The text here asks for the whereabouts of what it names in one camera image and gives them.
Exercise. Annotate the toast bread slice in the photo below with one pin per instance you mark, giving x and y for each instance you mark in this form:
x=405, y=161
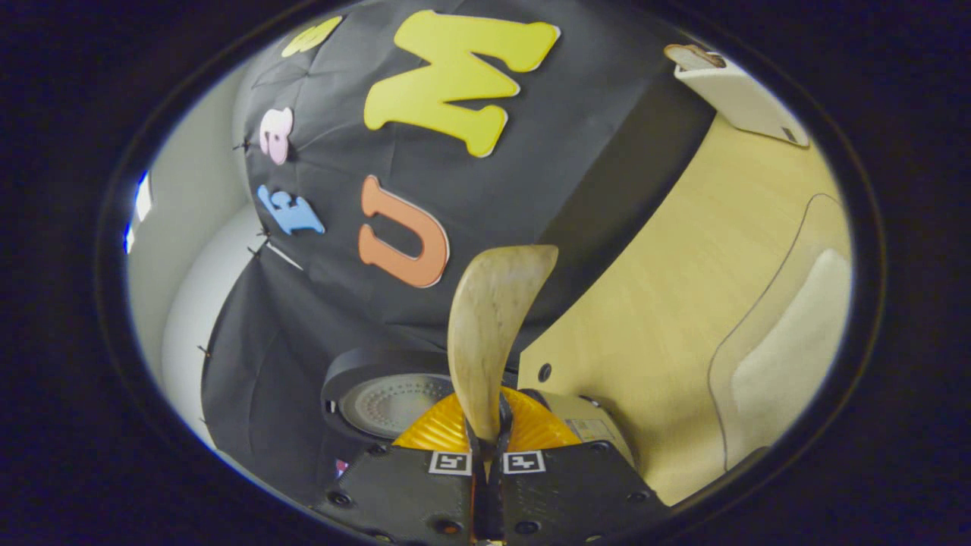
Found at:
x=690, y=54

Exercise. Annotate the wooden spoon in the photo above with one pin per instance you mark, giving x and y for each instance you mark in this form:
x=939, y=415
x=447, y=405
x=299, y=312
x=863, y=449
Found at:
x=493, y=318

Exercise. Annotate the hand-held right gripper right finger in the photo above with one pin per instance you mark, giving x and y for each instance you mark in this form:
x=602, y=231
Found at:
x=576, y=493

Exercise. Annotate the white toaster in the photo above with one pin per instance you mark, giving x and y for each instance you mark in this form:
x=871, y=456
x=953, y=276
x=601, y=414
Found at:
x=747, y=98

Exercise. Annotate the clear glass container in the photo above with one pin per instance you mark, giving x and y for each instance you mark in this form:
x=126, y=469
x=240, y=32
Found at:
x=758, y=326

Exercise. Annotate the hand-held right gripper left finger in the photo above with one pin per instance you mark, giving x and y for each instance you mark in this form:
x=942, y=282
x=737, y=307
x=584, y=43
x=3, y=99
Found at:
x=402, y=497

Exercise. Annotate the silver black rice cooker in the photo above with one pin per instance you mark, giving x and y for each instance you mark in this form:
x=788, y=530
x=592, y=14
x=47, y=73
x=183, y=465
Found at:
x=394, y=402

